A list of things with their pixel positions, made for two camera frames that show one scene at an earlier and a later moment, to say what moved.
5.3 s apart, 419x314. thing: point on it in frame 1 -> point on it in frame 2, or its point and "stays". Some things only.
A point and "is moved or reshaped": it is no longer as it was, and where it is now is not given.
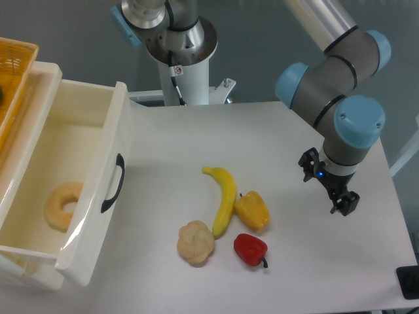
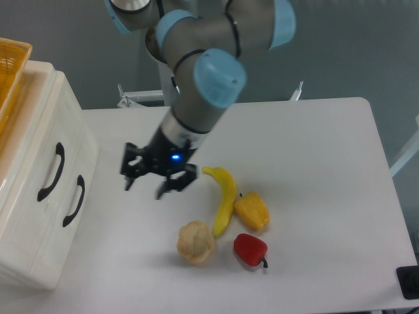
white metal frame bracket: x=412 y=151 stays
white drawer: x=65 y=172 is moved or reshaped
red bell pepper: x=251 y=249 stays
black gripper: x=335 y=183 -> x=160 y=156
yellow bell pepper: x=253 y=210 stays
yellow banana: x=228 y=201 stays
